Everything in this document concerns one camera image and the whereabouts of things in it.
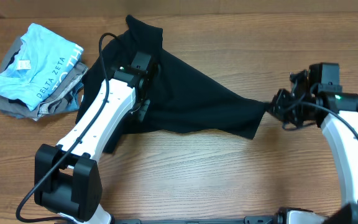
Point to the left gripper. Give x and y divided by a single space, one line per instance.
143 109

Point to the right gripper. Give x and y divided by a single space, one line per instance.
276 109

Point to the black t-shirt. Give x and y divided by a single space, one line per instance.
182 99

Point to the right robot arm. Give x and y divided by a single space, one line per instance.
316 98

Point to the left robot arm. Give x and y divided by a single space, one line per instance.
67 178

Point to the dark blue folded shirt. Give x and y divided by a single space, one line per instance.
60 101

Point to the light blue folded t-shirt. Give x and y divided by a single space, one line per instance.
42 63

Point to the grey folded shirt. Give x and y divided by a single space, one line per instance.
73 76

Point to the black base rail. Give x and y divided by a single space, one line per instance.
268 219

